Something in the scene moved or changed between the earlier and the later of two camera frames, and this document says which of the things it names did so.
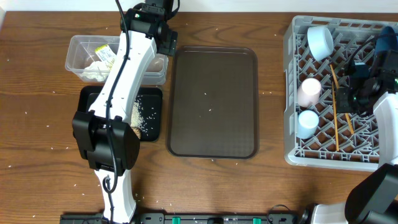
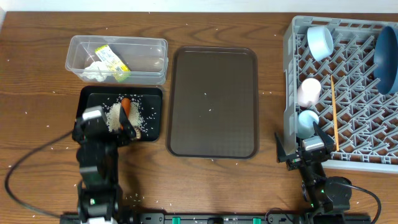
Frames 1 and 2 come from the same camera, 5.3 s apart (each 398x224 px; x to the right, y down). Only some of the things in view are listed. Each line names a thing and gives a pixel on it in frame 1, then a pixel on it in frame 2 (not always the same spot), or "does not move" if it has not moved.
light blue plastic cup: (308, 122) does not move
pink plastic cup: (308, 92) does not move
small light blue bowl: (320, 42) does not move
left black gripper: (170, 42) → (104, 134)
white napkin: (97, 70) does not move
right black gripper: (344, 105) → (293, 160)
